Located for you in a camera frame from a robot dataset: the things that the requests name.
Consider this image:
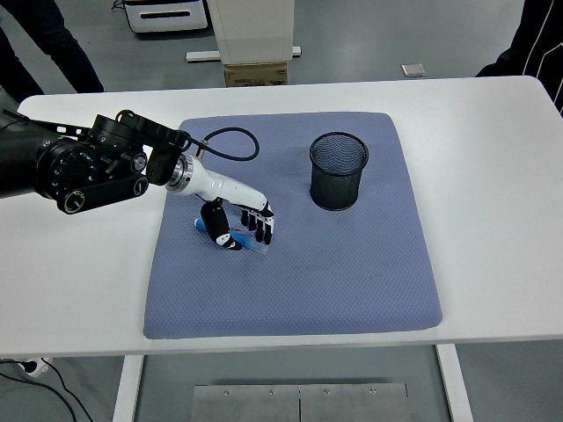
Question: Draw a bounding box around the white table leg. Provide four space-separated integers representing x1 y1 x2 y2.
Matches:
435 343 475 422
112 353 146 422

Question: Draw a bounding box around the grey metal plate with screws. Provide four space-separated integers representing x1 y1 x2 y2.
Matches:
193 384 301 422
298 382 409 422

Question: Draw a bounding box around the blue marker with clear cap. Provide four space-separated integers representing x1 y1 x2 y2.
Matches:
194 218 270 256

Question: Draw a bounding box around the brown cardboard box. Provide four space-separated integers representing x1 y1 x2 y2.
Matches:
223 61 289 89

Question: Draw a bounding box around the white box appliance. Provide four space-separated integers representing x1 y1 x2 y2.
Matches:
121 0 208 34

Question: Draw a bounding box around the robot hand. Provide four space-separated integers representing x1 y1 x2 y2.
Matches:
186 158 276 252

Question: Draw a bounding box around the white power strip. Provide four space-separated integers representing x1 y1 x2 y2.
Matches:
19 356 54 378

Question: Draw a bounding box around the black floor cable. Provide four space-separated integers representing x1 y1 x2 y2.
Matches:
0 358 96 422

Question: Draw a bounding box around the person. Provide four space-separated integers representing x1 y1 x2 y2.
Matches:
0 0 106 96
474 0 563 120

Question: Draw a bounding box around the white pedestal with base bar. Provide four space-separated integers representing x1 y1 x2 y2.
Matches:
185 0 303 66

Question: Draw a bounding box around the blue-grey padded mat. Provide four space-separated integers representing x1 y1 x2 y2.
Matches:
143 112 444 340

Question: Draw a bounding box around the black mesh pen holder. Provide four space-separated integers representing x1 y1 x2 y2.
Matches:
309 131 371 212

